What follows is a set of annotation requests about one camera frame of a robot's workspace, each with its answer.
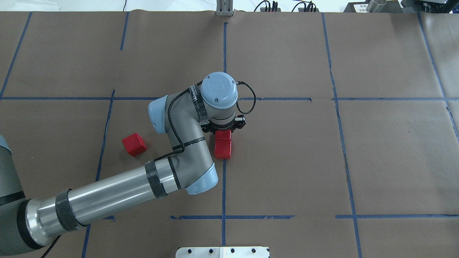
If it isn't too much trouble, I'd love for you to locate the red block one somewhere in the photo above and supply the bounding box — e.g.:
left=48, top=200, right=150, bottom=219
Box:
left=214, top=130, right=232, bottom=141
left=122, top=133, right=147, bottom=157

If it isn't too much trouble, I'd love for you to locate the steel cup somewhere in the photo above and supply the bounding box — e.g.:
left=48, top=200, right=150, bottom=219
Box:
left=366, top=0, right=387, bottom=13

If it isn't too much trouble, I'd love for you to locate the aluminium frame post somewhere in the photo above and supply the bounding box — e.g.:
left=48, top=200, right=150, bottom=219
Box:
left=216, top=0, right=234, bottom=17

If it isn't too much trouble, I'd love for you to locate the white pedestal column base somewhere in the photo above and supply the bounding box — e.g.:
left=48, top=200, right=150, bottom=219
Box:
left=175, top=246, right=270, bottom=258

